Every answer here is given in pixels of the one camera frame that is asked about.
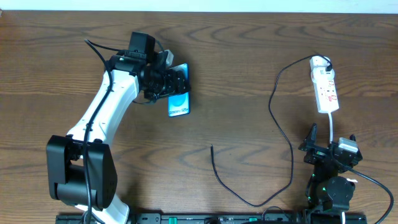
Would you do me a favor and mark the blue Galaxy smartphone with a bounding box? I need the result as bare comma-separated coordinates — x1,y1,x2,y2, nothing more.
168,63,190,117

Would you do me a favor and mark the black USB charging cable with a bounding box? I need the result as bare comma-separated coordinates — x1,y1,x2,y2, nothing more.
210,54,333,208

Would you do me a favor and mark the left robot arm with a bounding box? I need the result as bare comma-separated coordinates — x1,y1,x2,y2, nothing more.
46,32,191,223

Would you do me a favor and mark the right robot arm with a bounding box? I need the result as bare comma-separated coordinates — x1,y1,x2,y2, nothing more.
298,123,363,223

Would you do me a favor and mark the white USB charger plug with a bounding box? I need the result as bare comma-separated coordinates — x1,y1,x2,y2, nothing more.
311,67,335,83

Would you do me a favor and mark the white power strip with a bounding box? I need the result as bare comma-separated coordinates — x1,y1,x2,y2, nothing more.
310,56,339,114

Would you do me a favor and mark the white power strip cord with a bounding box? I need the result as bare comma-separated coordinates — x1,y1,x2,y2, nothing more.
327,112,335,144

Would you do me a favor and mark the black left camera cable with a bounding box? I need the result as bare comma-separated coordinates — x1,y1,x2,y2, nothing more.
81,38,125,224

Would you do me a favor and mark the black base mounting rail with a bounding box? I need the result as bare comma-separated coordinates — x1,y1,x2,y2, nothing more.
55,212,368,224

